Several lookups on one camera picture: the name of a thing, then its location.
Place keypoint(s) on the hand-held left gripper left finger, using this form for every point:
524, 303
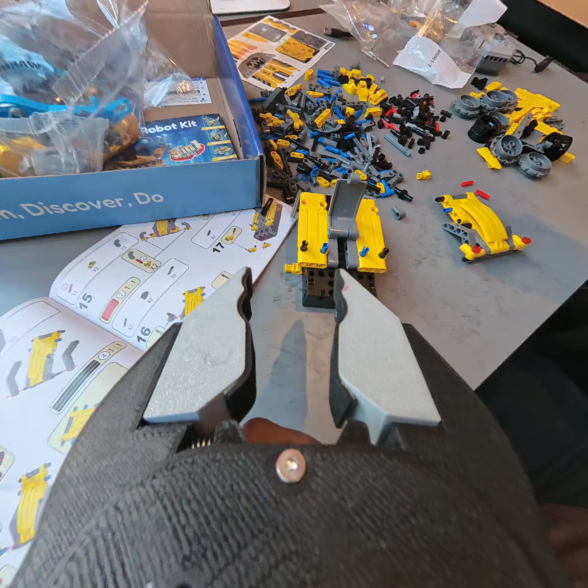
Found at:
202, 367

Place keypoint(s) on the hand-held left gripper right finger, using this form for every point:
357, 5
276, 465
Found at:
381, 367

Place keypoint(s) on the yellow and black brick assembly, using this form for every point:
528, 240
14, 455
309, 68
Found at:
312, 230

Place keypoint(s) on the yellow curved brick assembly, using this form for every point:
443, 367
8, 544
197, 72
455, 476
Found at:
478, 220

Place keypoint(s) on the small yellow connector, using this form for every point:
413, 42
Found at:
424, 175

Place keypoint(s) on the pile of small brick parts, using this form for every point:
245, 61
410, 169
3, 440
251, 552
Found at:
331, 129

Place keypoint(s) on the grey desk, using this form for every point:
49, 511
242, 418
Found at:
459, 303

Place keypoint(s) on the instruction booklet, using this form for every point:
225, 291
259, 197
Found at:
92, 276

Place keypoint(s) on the blue cardboard kit box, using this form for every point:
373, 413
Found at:
138, 197

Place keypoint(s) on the yellow curved panel piece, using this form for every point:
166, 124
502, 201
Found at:
489, 158

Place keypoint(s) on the pile of wheels and tires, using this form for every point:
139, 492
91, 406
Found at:
507, 147

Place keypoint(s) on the pile of yellow beam parts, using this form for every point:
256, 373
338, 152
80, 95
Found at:
533, 101

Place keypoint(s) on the small metal rod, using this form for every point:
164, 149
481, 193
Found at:
377, 58

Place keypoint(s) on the clear bags of brick parts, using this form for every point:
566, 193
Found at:
55, 83

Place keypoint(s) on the grey motor block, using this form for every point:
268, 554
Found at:
494, 60

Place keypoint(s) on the sticker sheet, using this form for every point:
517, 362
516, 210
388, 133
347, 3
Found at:
276, 46

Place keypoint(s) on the clear plastic bag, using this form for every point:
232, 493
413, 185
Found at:
367, 18

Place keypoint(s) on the white stand base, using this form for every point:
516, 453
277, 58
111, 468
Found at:
248, 5

